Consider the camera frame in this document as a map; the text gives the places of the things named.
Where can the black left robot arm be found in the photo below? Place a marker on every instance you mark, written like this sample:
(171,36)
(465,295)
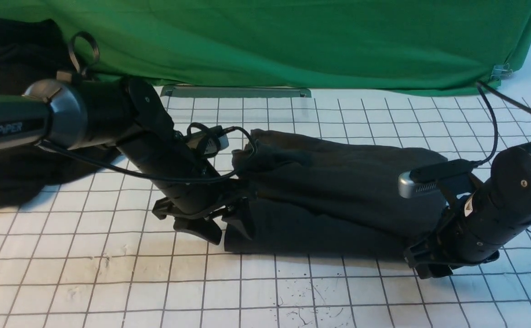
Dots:
(123,126)

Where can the black crumpled garment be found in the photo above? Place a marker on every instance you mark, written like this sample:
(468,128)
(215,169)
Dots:
(30,52)

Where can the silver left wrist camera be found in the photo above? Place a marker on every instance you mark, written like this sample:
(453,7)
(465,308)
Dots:
(204,141)

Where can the gray metal table bracket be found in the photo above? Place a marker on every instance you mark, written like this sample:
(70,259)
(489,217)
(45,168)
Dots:
(188,91)

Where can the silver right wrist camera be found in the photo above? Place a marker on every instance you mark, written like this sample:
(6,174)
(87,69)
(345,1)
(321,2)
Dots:
(424,180)

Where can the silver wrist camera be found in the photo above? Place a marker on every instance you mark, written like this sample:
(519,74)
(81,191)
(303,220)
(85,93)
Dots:
(204,141)
(424,180)

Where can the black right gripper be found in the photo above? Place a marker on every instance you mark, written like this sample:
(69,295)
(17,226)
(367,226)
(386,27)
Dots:
(470,233)

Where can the green backdrop cloth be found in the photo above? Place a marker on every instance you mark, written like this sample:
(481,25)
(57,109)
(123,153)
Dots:
(417,47)

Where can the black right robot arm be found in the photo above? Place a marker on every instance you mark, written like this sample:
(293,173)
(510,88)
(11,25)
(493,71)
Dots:
(509,183)

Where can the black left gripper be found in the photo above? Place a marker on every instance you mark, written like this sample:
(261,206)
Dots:
(193,193)

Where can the silver binder clip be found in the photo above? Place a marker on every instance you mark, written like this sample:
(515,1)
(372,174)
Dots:
(500,72)

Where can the gray long-sleeve top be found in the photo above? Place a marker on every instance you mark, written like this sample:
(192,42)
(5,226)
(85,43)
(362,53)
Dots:
(321,198)

